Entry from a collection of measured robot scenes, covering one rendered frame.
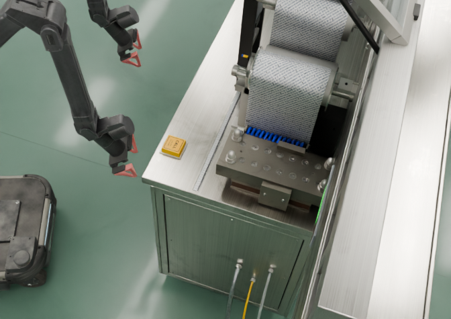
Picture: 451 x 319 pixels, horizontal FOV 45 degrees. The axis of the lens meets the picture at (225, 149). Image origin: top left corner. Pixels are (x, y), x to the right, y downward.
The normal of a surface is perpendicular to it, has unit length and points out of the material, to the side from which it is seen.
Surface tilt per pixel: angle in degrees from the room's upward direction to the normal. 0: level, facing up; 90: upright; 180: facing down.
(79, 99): 90
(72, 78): 90
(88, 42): 0
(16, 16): 90
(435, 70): 0
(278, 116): 90
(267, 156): 0
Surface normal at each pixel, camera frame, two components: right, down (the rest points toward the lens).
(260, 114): -0.33, 0.75
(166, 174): 0.06, -0.59
